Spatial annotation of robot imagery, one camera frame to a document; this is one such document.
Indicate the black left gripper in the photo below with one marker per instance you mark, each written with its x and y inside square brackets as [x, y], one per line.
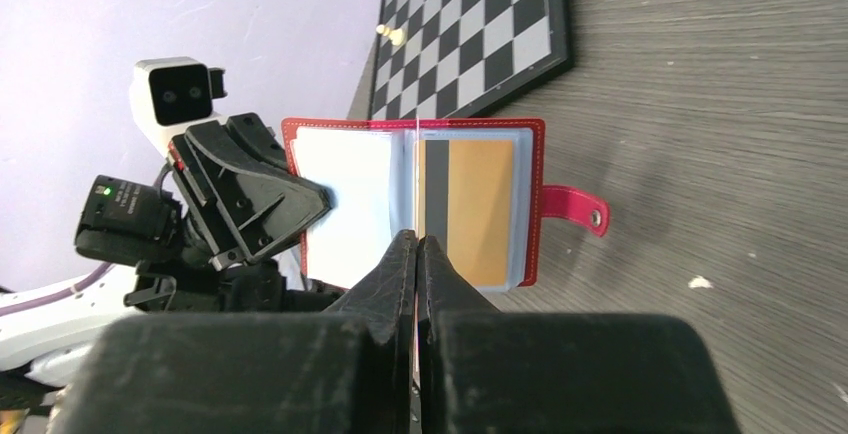
[240, 168]

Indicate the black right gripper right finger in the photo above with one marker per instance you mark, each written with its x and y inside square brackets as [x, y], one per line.
[488, 371]

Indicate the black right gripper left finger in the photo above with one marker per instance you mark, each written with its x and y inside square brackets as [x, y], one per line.
[345, 370]

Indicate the red leather card holder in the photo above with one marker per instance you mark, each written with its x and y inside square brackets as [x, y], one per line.
[371, 169]

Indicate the orange card with black stripe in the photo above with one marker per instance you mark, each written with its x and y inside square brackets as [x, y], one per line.
[465, 202]

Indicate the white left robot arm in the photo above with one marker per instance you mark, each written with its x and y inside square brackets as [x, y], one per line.
[210, 246]

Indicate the white chess pawn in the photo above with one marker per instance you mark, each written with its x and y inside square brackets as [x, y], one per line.
[396, 36]

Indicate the black white chessboard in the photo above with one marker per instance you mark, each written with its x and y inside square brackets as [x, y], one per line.
[466, 58]

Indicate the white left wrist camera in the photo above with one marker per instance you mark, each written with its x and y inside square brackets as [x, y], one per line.
[168, 95]

